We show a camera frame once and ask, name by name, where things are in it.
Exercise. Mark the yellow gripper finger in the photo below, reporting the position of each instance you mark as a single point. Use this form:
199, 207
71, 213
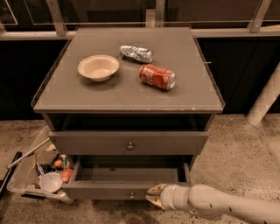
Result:
155, 200
156, 190

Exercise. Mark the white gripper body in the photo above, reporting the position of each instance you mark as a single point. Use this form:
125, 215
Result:
167, 196

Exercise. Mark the grey drawer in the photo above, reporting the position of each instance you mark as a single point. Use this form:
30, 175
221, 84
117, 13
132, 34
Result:
129, 143
124, 177

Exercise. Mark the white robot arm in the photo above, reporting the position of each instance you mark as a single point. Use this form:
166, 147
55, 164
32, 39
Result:
208, 203

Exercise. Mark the grey drawer cabinet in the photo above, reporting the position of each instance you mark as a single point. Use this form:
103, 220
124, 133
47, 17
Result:
70, 102

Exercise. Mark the red apple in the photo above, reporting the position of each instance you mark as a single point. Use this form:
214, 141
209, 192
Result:
66, 175

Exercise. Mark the orange fruit in bin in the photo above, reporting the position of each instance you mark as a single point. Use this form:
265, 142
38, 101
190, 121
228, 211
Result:
58, 163

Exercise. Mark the clear plastic bin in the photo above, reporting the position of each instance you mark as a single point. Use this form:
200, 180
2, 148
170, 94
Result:
25, 179

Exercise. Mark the red soda can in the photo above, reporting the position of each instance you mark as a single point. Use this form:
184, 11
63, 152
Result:
157, 76

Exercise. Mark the beige paper bowl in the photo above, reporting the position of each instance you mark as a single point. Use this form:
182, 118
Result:
98, 67

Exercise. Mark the crushed silver can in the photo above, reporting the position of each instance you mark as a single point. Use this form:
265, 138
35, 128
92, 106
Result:
137, 53

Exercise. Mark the white diagonal pole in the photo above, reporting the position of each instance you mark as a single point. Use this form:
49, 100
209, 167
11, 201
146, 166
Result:
265, 99

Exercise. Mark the metal railing frame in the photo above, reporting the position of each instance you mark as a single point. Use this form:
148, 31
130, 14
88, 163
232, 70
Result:
60, 19

